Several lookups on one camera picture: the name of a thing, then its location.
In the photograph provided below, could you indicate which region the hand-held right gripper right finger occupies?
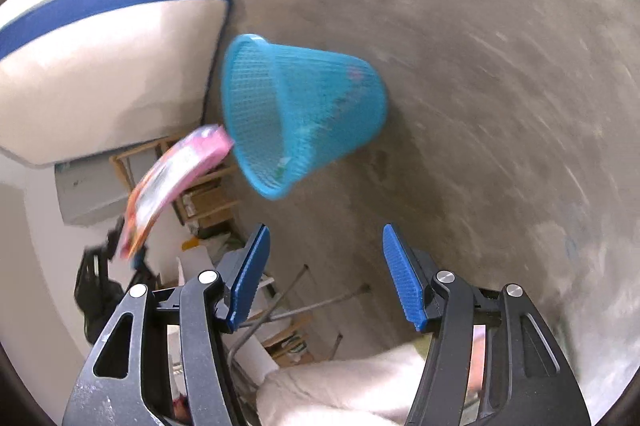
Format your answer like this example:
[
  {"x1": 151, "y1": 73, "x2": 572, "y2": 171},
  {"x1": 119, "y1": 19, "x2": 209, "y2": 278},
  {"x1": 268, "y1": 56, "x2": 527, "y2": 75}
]
[{"x1": 382, "y1": 223, "x2": 592, "y2": 426}]

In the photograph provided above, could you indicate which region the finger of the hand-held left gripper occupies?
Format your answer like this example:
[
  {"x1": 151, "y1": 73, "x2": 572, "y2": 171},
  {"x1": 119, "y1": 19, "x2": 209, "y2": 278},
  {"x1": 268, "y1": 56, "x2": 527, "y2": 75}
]
[{"x1": 103, "y1": 216, "x2": 151, "y2": 276}]

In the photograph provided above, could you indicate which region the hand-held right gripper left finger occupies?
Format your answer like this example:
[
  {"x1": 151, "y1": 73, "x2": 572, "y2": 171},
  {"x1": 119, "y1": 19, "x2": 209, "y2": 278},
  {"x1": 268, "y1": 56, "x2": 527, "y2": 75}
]
[{"x1": 62, "y1": 223, "x2": 272, "y2": 426}]

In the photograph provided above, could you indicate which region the pink snack packet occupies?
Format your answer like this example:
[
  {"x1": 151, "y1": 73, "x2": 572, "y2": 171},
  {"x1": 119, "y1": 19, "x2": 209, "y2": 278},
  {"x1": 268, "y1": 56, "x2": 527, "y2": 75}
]
[{"x1": 117, "y1": 123, "x2": 236, "y2": 259}]

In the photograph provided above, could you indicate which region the blue mesh plastic basket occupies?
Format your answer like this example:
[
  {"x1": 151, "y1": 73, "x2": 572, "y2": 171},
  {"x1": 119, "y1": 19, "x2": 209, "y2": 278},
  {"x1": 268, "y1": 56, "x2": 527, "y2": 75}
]
[{"x1": 220, "y1": 34, "x2": 390, "y2": 201}]

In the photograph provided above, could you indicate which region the white refrigerator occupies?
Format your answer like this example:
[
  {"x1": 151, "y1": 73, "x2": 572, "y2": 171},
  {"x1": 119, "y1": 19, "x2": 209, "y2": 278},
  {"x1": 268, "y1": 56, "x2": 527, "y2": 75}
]
[{"x1": 54, "y1": 156, "x2": 132, "y2": 224}]

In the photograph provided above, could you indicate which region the brown cardboard box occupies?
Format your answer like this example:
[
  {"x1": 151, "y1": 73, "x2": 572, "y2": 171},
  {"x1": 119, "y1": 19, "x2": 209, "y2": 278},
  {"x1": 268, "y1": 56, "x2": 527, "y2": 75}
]
[{"x1": 186, "y1": 185, "x2": 237, "y2": 228}]

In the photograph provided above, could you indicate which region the white fluffy stool cover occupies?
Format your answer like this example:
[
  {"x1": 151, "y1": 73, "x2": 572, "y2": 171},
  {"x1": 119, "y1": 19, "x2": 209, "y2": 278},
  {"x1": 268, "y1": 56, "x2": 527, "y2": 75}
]
[{"x1": 255, "y1": 345, "x2": 429, "y2": 426}]

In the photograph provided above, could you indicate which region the white mattress with blue stripe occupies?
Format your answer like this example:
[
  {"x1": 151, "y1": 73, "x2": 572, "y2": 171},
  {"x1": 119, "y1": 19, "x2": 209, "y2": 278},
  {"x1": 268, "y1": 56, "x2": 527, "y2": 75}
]
[{"x1": 0, "y1": 0, "x2": 233, "y2": 164}]

